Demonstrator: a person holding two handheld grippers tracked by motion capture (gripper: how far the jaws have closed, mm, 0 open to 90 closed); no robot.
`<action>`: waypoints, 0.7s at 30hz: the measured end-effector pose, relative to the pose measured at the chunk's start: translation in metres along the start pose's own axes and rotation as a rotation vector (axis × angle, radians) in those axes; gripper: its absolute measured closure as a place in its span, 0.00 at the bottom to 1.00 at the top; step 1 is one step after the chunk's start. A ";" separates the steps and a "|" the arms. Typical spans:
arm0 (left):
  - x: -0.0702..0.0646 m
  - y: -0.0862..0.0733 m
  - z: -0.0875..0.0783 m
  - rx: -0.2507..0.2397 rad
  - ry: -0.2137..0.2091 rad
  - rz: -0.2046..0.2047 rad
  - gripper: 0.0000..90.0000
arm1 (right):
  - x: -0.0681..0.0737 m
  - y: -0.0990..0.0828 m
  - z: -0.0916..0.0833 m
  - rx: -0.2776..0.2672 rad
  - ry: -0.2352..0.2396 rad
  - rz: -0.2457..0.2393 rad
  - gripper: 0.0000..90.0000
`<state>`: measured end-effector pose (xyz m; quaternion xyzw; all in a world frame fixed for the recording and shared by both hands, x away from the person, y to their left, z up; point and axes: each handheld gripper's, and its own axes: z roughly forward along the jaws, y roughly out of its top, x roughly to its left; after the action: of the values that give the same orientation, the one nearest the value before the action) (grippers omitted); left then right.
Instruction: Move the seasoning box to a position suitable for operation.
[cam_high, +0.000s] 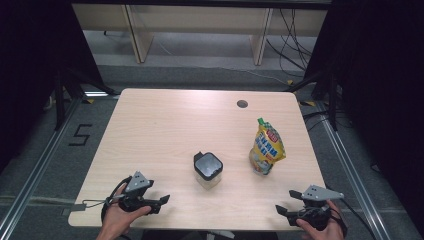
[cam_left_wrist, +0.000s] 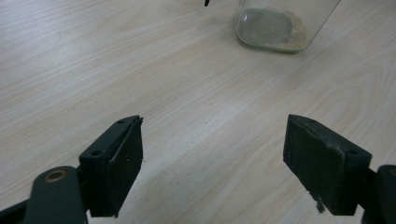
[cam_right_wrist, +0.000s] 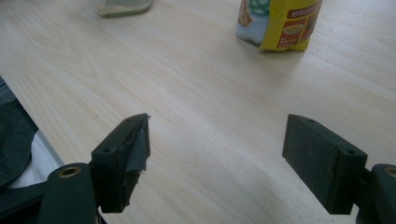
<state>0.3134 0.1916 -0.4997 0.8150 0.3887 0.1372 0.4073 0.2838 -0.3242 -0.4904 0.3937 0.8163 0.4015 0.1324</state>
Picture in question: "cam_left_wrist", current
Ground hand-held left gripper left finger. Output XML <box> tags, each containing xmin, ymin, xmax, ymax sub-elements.
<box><xmin>78</xmin><ymin>115</ymin><xmax>144</xmax><ymax>218</ymax></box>

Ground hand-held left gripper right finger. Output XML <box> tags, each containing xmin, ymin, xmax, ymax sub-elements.
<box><xmin>282</xmin><ymin>114</ymin><xmax>373</xmax><ymax>217</ymax></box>

